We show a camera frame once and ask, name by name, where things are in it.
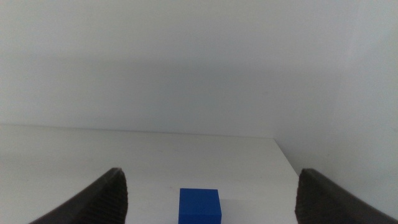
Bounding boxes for blue cube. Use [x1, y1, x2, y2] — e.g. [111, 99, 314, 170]
[178, 187, 223, 224]

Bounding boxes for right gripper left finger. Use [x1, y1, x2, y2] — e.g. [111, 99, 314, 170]
[29, 167, 129, 224]

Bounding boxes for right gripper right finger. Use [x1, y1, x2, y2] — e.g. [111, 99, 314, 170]
[294, 168, 398, 224]

